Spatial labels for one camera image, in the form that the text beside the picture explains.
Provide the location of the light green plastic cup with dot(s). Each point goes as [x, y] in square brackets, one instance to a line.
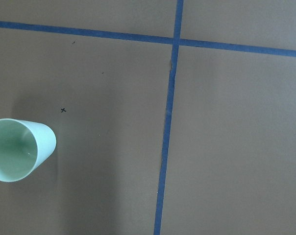
[24, 145]

